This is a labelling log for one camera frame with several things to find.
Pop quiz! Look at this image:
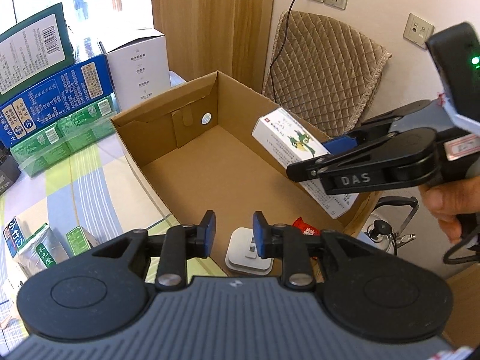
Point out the red snack packet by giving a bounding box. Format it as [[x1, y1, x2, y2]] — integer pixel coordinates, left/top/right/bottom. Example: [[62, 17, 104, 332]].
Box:
[[293, 217, 321, 236]]

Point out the white power adapter plug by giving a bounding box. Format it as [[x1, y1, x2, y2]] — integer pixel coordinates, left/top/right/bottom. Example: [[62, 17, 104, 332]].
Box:
[[224, 228, 273, 276]]

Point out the white dragon print box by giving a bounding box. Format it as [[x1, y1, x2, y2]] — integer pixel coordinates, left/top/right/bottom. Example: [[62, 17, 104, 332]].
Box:
[[252, 108, 358, 219]]

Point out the green spray box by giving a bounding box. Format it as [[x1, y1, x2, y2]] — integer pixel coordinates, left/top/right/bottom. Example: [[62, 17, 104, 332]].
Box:
[[66, 226, 99, 256]]

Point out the silver foil bag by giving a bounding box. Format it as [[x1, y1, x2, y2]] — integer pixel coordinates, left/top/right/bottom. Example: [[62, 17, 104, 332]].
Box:
[[16, 223, 69, 277]]

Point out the clear plastic floss box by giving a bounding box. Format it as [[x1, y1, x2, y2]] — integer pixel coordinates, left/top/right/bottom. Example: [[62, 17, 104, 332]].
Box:
[[3, 217, 26, 258]]

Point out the person's right hand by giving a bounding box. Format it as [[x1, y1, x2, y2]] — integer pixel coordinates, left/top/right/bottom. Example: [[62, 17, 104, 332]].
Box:
[[418, 176, 480, 244]]

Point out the quilted tan chair cover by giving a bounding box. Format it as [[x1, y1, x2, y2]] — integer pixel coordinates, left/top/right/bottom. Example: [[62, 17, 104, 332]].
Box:
[[263, 10, 391, 137]]

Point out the brown cardboard box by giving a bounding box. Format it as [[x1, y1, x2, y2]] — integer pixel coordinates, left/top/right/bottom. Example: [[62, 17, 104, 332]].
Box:
[[112, 72, 379, 268]]

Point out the light green carton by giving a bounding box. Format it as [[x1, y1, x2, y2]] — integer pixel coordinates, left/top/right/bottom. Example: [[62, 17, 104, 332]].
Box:
[[10, 94, 119, 177]]

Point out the brown wooden cabinet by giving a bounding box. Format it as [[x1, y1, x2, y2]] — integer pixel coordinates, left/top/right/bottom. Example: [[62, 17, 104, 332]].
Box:
[[151, 0, 273, 92]]

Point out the white carton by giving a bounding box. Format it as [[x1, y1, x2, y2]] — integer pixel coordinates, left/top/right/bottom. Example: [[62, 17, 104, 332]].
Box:
[[99, 28, 171, 111]]

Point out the blue carton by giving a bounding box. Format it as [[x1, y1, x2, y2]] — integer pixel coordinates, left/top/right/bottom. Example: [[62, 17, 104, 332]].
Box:
[[1, 54, 113, 148]]

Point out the black noodle bowl pack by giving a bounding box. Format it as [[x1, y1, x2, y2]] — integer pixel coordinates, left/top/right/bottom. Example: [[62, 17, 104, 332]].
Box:
[[0, 149, 21, 194]]

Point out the dark green carton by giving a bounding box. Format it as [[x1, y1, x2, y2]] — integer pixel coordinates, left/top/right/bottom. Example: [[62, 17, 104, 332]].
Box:
[[1, 2, 75, 102]]

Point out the single wall socket plate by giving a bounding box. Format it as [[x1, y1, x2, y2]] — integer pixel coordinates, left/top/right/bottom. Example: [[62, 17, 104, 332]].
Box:
[[403, 13, 434, 49]]

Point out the black charger cable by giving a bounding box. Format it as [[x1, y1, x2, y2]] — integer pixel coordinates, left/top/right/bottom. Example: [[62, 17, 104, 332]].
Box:
[[268, 0, 320, 104]]

